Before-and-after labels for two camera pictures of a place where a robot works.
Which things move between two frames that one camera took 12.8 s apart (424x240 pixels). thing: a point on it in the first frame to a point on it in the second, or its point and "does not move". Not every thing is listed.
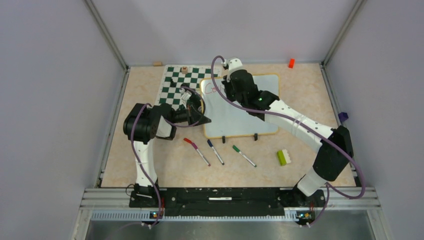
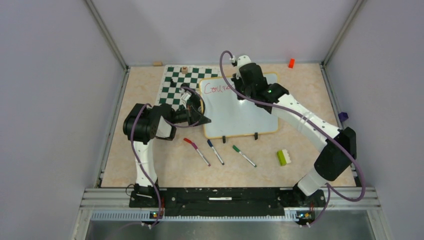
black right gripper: (227, 84) to (237, 81)
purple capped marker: (194, 145) does not move
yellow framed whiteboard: (228, 120) does not move
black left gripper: (193, 115) does not move
